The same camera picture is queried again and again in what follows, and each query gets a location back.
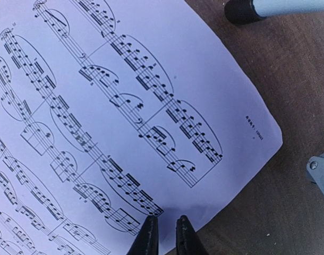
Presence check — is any white perforated music stand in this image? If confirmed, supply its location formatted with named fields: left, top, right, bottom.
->
left=224, top=0, right=324, bottom=195

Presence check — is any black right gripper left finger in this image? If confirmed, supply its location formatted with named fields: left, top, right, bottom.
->
left=127, top=216, right=159, bottom=255

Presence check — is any lavender bottom paper sheet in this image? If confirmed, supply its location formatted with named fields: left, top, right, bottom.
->
left=0, top=1, right=283, bottom=254

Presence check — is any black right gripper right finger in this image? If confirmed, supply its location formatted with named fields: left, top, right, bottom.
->
left=176, top=215, right=209, bottom=255

